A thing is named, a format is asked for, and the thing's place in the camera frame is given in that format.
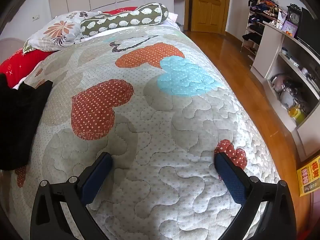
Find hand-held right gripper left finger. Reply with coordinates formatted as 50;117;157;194
30;152;113;240

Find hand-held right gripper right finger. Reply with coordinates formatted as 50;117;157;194
214;152;297;240

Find black pants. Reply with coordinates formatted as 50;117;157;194
0;73;54;171

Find yellow printed box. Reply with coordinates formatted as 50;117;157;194
296;155;320;197

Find heart patterned quilt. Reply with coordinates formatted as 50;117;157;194
5;26;280;240

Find yellow bottle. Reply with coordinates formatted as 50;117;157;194
287;105;307;125

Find white shelf unit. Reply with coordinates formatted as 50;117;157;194
250;21;320;162

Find shoe rack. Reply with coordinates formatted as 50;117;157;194
240;0;288;68

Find floral pillow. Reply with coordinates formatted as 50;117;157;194
23;10;103;54

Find pink headboard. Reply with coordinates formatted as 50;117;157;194
0;37;28;64

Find green bolster pillow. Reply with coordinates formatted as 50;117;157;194
80;2;170;38

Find black television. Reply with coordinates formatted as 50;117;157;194
296;7;320;54

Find white bed sheet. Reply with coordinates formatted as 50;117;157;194
164;12;180;29

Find black ornate clock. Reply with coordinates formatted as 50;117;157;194
286;4;302;27

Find wooden door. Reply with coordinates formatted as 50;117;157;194
190;0;232;34

